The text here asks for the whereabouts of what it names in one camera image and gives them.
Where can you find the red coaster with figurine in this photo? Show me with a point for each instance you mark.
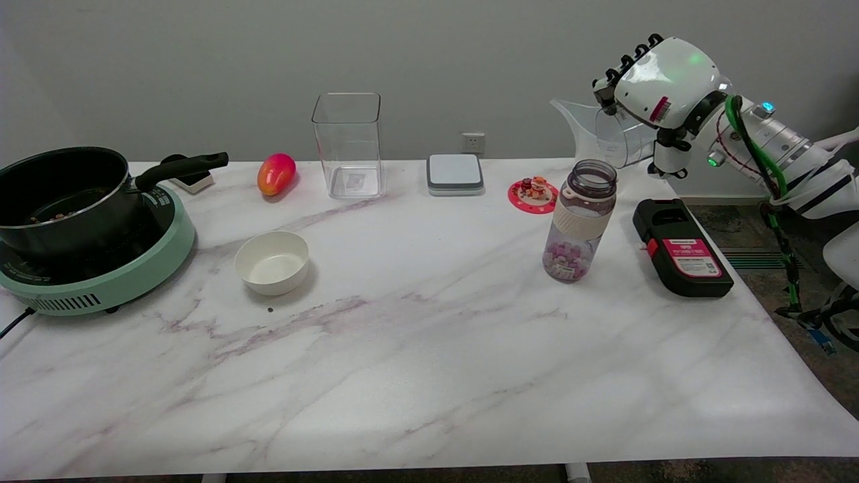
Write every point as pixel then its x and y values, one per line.
pixel 523 201

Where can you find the clear square storage container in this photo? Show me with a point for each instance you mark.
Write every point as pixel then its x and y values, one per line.
pixel 349 147

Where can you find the grey white square lid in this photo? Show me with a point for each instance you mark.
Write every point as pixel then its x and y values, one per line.
pixel 455 171

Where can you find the clear plastic cup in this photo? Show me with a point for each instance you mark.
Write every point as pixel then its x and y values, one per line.
pixel 624 144

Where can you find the white black power plug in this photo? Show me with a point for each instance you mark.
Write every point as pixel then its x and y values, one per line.
pixel 198 182

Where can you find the black box with red label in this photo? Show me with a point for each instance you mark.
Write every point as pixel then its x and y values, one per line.
pixel 678 268

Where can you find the clear water bottle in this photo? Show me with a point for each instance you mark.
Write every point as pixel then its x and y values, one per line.
pixel 580 221

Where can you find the white tube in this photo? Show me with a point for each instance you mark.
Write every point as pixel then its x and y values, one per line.
pixel 847 137

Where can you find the red orange toy mango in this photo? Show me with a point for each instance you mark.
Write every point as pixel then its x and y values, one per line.
pixel 275 174

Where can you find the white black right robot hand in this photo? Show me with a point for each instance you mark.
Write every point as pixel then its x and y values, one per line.
pixel 671 77

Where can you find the white round bowl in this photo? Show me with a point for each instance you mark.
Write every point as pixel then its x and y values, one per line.
pixel 272 265

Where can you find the floor vent grille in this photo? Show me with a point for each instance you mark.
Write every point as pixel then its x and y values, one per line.
pixel 765 260

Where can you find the white wall socket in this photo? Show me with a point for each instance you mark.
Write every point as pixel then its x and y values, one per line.
pixel 473 143

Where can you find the mint green induction cooker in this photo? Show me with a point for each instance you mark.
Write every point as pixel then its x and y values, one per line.
pixel 134 275

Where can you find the clear plastic measuring jug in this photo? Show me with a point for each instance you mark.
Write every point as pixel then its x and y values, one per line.
pixel 577 127

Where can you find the pink white candy pile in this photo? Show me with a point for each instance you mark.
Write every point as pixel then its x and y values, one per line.
pixel 562 253
pixel 567 272

